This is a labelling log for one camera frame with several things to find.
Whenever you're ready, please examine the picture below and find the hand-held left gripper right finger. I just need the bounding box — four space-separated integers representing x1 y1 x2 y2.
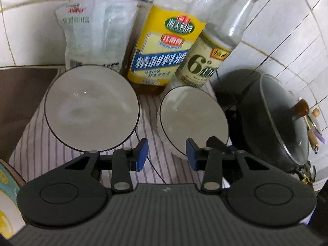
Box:
186 138 268 192

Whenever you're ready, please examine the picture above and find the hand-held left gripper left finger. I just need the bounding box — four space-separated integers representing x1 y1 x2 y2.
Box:
65 138 149 193

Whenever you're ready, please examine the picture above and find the white ribbed bowl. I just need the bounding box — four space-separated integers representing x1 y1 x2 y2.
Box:
44 65 140 152
159 86 229 160

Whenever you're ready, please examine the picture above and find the black wok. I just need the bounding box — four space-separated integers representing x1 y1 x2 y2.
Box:
214 69 322 174

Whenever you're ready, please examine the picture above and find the yellow cap vinegar bottle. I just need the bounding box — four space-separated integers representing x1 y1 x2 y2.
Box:
174 0 265 88

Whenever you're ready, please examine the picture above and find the glass wok lid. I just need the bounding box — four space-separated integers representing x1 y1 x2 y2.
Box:
259 74 319 166

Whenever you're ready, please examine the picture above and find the yellow label cooking wine bottle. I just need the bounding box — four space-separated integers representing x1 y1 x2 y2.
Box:
127 0 218 95

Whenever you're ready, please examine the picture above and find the clear plastic salt bag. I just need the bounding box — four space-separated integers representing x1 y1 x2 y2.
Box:
55 0 144 73

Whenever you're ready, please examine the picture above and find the blue fried egg plate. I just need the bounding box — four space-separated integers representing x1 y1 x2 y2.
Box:
0 159 26 240

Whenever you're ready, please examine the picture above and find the wooden handled utensil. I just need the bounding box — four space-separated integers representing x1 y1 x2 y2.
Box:
307 108 326 155

